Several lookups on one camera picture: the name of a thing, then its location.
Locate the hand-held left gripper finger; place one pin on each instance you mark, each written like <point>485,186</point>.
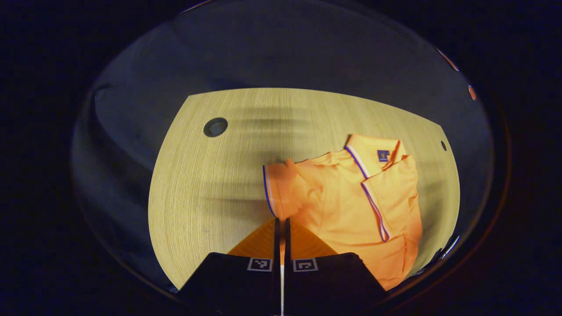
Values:
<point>287,245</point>
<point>276,245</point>

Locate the orange T-shirt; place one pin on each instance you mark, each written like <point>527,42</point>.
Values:
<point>342,197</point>

